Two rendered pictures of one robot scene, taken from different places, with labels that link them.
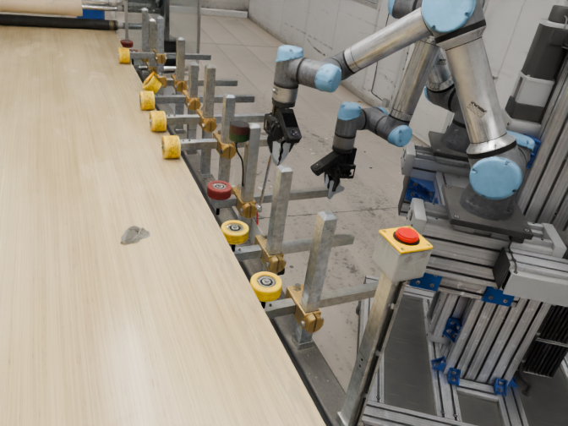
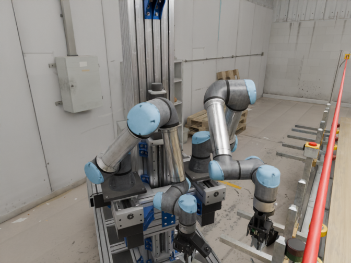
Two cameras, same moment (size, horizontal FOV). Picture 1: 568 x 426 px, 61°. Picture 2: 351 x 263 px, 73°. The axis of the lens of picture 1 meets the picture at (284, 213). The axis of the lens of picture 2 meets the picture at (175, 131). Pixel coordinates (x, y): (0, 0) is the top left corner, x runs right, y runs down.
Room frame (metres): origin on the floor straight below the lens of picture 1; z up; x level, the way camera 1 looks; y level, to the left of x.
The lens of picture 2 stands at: (2.03, 0.53, 1.77)
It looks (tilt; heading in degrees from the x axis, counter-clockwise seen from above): 20 degrees down; 242
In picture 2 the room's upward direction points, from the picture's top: straight up
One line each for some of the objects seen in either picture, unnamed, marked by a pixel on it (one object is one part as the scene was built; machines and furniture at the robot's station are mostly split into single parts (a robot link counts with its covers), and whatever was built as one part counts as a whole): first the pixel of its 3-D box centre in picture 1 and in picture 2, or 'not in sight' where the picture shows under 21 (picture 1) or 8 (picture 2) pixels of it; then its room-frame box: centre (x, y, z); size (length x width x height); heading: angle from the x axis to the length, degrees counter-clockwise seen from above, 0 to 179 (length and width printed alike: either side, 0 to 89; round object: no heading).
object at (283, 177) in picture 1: (275, 239); (284, 248); (1.18, 0.02, 0.87); 0.04 x 0.04 x 0.48; 27
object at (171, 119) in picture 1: (217, 117); not in sight; (1.90, 0.33, 0.95); 0.50 x 0.04 x 0.04; 117
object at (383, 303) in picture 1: (370, 356); (303, 188); (0.72, -0.22, 0.93); 0.05 x 0.05 x 0.45; 27
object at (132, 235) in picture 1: (133, 232); not in sight; (1.05, 0.39, 0.91); 0.09 x 0.07 x 0.02; 152
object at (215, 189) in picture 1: (218, 199); not in sight; (1.40, 0.22, 0.85); 0.08 x 0.08 x 0.11
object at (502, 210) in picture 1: (490, 192); (200, 160); (1.26, -0.58, 1.09); 0.15 x 0.15 x 0.10
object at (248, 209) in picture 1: (243, 202); not in sight; (1.42, 0.14, 0.85); 0.14 x 0.06 x 0.05; 27
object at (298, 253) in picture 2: (239, 128); (295, 247); (1.38, 0.17, 1.13); 0.06 x 0.06 x 0.02
